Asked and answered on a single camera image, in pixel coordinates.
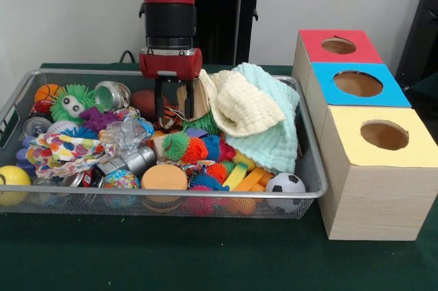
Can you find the mint green cloth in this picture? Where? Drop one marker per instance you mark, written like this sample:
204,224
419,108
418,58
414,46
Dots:
273,154

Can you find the orange foam disc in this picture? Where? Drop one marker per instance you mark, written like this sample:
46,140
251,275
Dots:
165,178

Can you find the brown ball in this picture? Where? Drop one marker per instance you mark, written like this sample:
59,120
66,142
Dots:
143,101

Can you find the green puffer toy with eyes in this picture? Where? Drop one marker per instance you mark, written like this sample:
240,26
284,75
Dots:
58,106
205,125

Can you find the yellow smiley ball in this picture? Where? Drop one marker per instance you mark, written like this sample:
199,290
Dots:
12,178

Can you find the white polka dot cloth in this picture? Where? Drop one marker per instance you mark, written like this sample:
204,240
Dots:
61,150

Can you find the black upright panel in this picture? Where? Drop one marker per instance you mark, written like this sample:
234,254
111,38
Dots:
424,31

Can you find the small soccer ball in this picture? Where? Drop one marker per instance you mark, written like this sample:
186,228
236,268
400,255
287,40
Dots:
284,185

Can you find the thin curved wooden piece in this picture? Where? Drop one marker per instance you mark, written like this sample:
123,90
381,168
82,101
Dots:
202,99

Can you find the small plush tiger toy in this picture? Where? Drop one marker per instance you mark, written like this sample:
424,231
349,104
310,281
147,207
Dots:
171,116

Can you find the dark green table cloth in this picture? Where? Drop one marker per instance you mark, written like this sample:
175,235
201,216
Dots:
427,84
205,256

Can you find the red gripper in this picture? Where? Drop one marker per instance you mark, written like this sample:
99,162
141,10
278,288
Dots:
171,66

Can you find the shallow metal mesh bin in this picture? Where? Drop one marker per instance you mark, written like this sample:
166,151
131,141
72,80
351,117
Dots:
102,207

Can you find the clear plastic bottle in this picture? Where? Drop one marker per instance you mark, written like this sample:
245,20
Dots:
126,135

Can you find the cream muslin cloth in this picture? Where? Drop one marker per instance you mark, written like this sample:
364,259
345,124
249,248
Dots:
246,109

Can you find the small orange basketball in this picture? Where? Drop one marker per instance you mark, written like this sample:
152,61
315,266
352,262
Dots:
46,92

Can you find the wooden box with three holes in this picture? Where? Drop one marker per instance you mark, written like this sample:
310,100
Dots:
376,202

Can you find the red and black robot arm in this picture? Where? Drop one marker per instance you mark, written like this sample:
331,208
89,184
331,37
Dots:
167,3

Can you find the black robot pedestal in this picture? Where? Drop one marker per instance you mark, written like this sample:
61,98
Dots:
232,13

